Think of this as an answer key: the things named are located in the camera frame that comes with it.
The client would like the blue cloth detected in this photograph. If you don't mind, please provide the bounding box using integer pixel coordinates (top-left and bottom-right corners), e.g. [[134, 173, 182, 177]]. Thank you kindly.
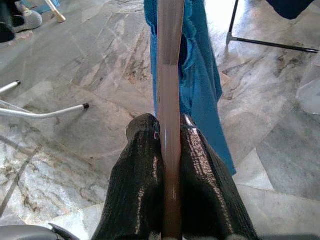
[[143, 0, 237, 177]]

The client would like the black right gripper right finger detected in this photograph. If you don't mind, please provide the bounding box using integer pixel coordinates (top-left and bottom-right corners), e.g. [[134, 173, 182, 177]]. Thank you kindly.
[[179, 114, 261, 240]]

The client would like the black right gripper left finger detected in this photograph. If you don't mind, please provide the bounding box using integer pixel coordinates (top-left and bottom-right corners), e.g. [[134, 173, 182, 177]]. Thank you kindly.
[[91, 113, 166, 240]]

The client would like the navy blue garment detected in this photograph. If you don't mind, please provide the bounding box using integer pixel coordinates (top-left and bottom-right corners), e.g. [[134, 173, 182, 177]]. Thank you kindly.
[[266, 0, 318, 20]]

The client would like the light blue plastic box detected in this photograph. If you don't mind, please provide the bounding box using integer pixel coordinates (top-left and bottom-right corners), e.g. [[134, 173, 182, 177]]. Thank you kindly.
[[21, 0, 62, 15]]

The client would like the grey-blue folding table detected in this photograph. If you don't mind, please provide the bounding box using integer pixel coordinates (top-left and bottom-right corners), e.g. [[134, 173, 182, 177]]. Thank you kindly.
[[0, 79, 90, 120]]

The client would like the grey plush slipper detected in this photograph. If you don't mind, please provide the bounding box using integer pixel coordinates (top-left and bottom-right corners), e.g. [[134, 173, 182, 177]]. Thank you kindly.
[[11, 4, 44, 34]]

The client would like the black metal drying rack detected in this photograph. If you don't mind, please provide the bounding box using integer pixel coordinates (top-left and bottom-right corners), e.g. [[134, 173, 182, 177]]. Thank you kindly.
[[226, 0, 320, 54]]

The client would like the pink plastic hanger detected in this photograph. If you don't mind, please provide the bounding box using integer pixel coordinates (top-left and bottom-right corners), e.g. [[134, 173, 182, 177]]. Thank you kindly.
[[156, 0, 186, 240]]

